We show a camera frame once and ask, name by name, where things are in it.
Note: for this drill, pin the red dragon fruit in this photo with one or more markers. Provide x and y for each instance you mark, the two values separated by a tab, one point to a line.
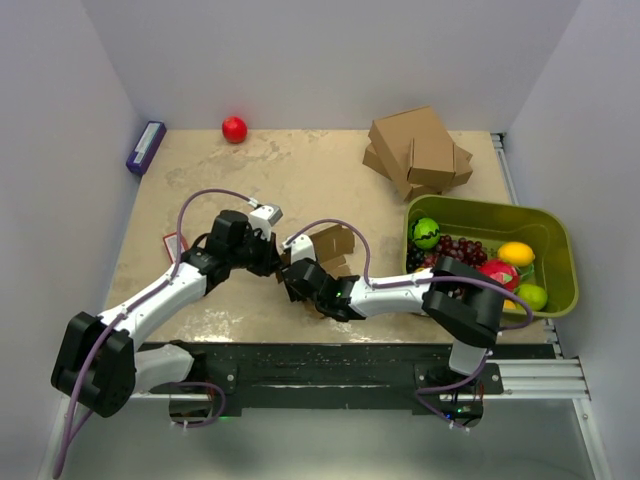
504	273

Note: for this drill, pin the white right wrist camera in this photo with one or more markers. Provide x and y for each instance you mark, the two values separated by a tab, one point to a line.
299	247

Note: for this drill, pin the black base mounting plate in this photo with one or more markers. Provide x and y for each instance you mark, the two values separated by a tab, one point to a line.
336	377

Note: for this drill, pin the green watermelon ball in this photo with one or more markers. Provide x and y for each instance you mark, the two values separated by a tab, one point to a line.
424	233

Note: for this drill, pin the folded cardboard box bottom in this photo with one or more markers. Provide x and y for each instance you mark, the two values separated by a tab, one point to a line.
380	162

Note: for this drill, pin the green plastic tub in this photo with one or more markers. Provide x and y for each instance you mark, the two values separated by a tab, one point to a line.
494	224

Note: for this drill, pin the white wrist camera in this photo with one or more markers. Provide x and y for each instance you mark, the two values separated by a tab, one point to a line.
264	218
299	247

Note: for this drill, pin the red grapes bunch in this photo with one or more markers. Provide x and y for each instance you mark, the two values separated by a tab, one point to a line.
469	252

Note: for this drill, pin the brown cardboard box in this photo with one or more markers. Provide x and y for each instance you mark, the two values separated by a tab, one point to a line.
332	245

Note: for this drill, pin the yellow lemon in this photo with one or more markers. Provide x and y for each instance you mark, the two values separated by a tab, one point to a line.
517	254

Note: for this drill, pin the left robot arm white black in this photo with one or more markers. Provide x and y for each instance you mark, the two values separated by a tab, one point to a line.
101	362

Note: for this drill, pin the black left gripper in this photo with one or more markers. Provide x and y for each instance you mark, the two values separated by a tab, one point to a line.
270	259

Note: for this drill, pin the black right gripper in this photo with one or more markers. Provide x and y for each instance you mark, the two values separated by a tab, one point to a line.
295	294

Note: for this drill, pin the folded cardboard box front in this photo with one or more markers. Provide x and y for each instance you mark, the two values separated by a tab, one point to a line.
438	164

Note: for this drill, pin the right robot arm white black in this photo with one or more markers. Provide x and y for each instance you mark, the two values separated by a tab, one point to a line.
467	304

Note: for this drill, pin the purple rectangular box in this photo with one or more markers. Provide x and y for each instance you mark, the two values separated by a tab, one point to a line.
146	147

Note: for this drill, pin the dark grapes bunch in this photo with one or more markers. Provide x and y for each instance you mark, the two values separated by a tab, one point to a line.
415	257

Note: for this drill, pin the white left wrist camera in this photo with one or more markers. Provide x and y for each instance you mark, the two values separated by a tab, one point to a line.
264	218

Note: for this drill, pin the red rectangular box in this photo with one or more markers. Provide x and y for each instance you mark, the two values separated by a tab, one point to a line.
175	244

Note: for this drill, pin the red apple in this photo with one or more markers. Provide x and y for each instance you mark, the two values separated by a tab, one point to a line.
234	129

